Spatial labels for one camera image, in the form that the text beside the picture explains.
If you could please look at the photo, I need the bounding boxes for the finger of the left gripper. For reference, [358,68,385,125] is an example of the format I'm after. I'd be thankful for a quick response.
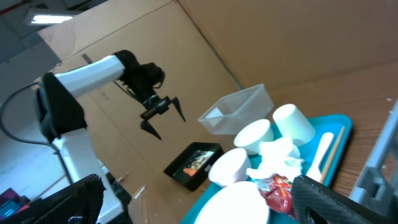
[140,120,162,140]
[171,97,186,122]

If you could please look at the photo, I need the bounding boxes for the white plastic cup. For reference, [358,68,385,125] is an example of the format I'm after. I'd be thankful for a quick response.
[272,104,315,146]

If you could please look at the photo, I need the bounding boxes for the pink bowl with food scraps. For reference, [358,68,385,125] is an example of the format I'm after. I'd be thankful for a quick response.
[208,148,252,188]

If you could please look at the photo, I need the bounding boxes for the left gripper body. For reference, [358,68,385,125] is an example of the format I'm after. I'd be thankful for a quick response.
[140,95,172,121]

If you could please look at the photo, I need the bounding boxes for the wooden chopstick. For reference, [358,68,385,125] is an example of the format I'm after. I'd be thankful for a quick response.
[319,126,345,184]

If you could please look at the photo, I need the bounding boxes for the white bowl with food scraps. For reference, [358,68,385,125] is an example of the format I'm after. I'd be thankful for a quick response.
[234,119,274,155]

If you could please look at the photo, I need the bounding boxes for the clear plastic bin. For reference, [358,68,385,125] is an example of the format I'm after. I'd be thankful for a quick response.
[198,83,274,135]

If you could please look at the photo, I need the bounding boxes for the ceiling light panel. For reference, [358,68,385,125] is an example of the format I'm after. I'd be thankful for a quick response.
[24,8,81,26]

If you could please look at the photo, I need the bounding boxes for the black plastic bin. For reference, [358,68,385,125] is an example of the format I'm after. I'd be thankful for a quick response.
[164,142,224,192]

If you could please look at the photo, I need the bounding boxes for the pink round plate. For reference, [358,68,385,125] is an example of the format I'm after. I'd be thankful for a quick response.
[195,181,270,224]

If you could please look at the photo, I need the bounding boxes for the orange carrot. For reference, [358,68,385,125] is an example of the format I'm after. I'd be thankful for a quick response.
[183,168,198,177]

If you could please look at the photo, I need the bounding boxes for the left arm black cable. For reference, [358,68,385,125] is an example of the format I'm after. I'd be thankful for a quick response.
[0,82,74,184]

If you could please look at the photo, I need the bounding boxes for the grey dishwasher rack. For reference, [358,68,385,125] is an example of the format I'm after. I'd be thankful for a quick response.
[350,105,397,223]

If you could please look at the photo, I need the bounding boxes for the white plastic fork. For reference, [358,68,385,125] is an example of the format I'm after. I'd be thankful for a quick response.
[306,132,334,182]

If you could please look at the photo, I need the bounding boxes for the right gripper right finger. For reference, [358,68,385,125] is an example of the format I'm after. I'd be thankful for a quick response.
[290,175,395,224]

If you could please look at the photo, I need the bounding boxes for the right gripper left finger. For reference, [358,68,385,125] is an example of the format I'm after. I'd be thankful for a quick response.
[1,174,106,224]

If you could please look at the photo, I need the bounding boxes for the spilled rice and scraps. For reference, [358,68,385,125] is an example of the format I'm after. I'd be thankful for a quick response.
[190,151,214,170]

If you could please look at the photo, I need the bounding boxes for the crumpled white napkin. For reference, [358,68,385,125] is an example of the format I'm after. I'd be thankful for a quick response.
[246,137,304,181]

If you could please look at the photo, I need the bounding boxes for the red snack wrapper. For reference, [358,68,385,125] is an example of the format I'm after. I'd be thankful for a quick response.
[254,174,297,220]

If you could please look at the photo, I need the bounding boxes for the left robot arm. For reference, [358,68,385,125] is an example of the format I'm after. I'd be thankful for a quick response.
[35,50,181,223]

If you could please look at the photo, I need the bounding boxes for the teal serving tray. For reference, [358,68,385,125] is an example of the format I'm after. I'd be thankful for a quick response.
[180,114,353,224]

